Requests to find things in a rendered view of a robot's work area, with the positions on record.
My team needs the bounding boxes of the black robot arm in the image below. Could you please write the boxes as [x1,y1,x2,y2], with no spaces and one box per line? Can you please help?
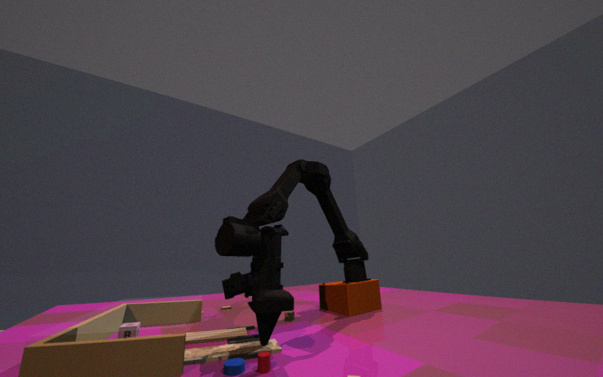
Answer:
[214,160,371,299]

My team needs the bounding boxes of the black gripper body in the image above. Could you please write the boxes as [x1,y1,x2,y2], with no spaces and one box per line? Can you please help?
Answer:
[245,257,294,313]

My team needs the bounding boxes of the red cylinder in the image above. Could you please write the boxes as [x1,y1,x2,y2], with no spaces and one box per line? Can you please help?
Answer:
[257,352,271,374]

